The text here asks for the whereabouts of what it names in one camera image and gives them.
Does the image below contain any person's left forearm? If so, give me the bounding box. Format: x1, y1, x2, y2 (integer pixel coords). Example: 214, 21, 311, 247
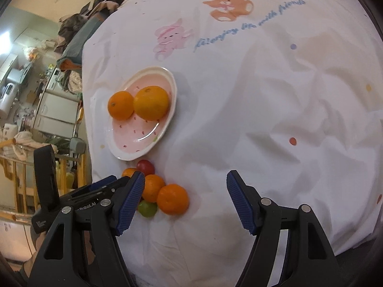
19, 232, 45, 280

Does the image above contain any large yellow-orange orange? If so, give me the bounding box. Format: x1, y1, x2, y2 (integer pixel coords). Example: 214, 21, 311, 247
133, 86, 170, 121

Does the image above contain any green round fruit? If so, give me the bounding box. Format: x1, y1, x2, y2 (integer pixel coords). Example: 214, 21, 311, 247
137, 200, 158, 217

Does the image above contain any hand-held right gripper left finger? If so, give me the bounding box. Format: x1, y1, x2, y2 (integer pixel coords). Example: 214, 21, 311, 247
28, 170, 146, 287

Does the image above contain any white printed blanket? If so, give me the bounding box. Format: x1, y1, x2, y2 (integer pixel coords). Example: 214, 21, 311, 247
81, 0, 383, 287

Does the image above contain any white cabinet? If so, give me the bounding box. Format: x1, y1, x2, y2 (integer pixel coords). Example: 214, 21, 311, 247
34, 69, 82, 133

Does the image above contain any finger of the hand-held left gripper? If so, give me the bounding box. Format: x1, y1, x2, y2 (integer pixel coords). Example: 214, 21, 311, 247
61, 175, 132, 205

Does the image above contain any wooden rack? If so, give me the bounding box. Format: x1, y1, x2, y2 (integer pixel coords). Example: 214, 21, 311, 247
0, 143, 90, 220

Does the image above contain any pink speckled oval plate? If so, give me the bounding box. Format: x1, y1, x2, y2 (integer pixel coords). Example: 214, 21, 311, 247
106, 66, 178, 161

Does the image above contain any pile of clothes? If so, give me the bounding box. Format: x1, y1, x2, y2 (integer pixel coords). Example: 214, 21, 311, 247
57, 0, 134, 69

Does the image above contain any white round appliance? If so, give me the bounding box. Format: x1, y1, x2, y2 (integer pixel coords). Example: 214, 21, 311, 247
0, 82, 19, 119

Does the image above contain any medium orange mandarin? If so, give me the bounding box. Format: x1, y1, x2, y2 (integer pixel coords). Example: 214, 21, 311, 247
156, 183, 190, 215

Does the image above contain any orange with green stem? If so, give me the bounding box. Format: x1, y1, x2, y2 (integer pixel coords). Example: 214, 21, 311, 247
108, 90, 134, 120

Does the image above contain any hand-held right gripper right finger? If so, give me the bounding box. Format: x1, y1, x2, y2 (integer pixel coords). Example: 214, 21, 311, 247
226, 170, 340, 287

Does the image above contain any red round fruit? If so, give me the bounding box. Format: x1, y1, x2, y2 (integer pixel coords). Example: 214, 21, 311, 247
137, 159, 156, 176

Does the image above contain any beige cloth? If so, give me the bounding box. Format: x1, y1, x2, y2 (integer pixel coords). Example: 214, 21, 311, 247
12, 131, 58, 160

